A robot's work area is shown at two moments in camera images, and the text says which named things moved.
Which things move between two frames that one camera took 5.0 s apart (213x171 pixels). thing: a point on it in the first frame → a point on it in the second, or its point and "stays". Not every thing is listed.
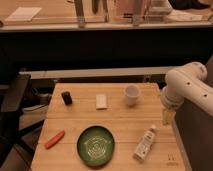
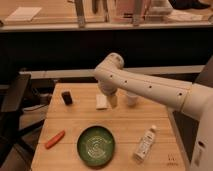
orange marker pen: [55, 139] stays
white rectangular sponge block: [101, 101] stays
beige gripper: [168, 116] → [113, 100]
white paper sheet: [24, 14] stays
